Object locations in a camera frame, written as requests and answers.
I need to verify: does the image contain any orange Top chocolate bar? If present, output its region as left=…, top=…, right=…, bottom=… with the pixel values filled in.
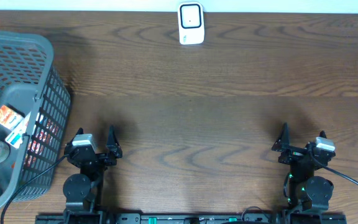
left=24, top=113, right=59, bottom=169

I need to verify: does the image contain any white blue toothpaste box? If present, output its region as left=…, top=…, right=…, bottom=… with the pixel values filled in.
left=5, top=113, right=31, bottom=149

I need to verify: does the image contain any orange small box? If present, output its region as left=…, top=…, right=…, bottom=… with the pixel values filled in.
left=0, top=105, right=24, bottom=131

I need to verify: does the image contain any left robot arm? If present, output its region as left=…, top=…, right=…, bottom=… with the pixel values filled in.
left=63, top=126, right=122, bottom=223

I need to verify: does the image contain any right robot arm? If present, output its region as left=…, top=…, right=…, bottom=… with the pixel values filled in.
left=272, top=123, right=336, bottom=223

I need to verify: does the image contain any white barcode scanner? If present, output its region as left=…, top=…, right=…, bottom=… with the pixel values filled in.
left=177, top=2, right=205, bottom=45

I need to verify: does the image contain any grey plastic basket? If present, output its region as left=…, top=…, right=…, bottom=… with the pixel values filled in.
left=0, top=31, right=71, bottom=208

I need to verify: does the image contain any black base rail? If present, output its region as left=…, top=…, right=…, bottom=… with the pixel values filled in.
left=35, top=213, right=347, bottom=224

